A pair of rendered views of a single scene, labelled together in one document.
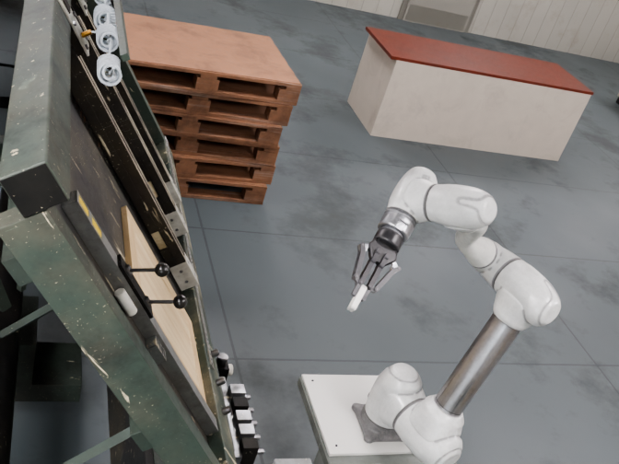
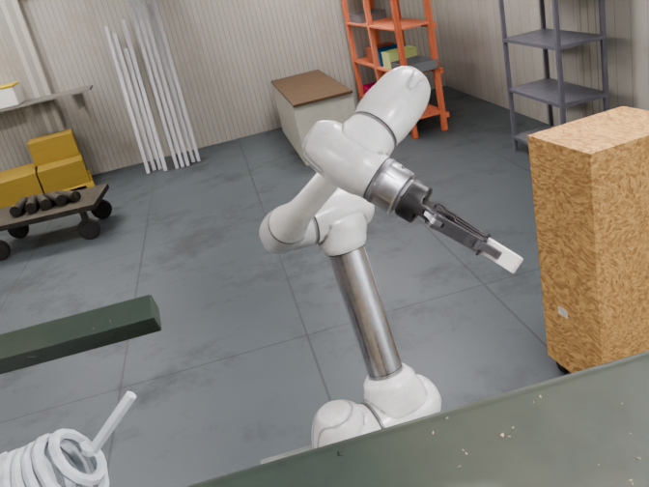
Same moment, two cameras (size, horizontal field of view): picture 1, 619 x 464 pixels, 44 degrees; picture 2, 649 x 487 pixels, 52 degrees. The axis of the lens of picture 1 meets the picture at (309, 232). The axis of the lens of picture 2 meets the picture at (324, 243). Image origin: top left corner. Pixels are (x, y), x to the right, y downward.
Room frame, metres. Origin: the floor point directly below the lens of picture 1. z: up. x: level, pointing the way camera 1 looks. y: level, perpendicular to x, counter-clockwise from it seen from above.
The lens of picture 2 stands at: (1.54, 0.93, 2.15)
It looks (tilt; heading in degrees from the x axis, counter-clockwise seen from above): 23 degrees down; 289
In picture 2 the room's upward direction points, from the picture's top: 13 degrees counter-clockwise
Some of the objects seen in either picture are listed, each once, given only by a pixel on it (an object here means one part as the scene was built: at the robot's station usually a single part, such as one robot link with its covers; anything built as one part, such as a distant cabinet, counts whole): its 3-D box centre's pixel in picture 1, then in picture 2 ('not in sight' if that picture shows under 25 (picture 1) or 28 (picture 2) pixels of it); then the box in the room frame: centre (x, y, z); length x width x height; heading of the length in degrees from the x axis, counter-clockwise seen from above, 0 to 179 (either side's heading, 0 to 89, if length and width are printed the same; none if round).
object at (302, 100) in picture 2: not in sight; (313, 113); (4.11, -7.28, 0.36); 2.13 x 0.70 x 0.73; 115
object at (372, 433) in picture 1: (380, 414); not in sight; (2.12, -0.46, 0.79); 0.22 x 0.18 x 0.06; 25
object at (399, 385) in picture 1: (396, 393); (343, 439); (2.09, -0.48, 0.93); 0.18 x 0.16 x 0.22; 42
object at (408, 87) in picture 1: (467, 97); not in sight; (7.24, -1.04, 0.38); 2.19 x 0.70 x 0.77; 115
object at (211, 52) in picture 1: (181, 107); not in sight; (4.80, 1.11, 0.46); 1.30 x 0.89 x 0.92; 116
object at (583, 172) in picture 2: not in sight; (613, 260); (1.21, -2.02, 0.63); 0.50 x 0.42 x 1.25; 32
